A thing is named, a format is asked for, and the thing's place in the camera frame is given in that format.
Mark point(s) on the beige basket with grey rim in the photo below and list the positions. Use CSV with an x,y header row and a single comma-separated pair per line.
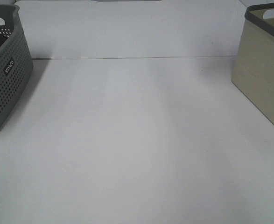
x,y
253,72

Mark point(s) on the grey perforated plastic basket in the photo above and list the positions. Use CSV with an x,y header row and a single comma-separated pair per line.
x,y
16,64

